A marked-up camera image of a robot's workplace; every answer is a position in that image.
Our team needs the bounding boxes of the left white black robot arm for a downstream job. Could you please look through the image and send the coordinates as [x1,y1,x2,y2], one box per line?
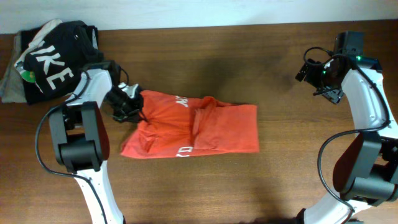
[49,60,144,223]

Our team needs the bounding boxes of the grey beige folded garment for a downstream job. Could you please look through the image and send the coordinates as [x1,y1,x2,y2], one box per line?
[1,19,63,103]

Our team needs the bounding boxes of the black folded garment underneath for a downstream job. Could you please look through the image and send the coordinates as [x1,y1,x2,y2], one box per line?
[20,26,104,106]

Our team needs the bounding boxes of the white green printed folded garment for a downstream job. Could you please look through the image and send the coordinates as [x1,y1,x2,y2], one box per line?
[14,45,45,95]

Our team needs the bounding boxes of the black folded shirt white letters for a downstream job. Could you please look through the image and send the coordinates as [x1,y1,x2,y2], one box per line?
[23,21,105,98]

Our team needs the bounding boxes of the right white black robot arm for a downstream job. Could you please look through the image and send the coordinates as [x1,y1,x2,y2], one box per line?
[292,31,397,223]

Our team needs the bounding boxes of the red orange t-shirt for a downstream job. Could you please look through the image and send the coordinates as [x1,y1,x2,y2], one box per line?
[121,90,259,159]

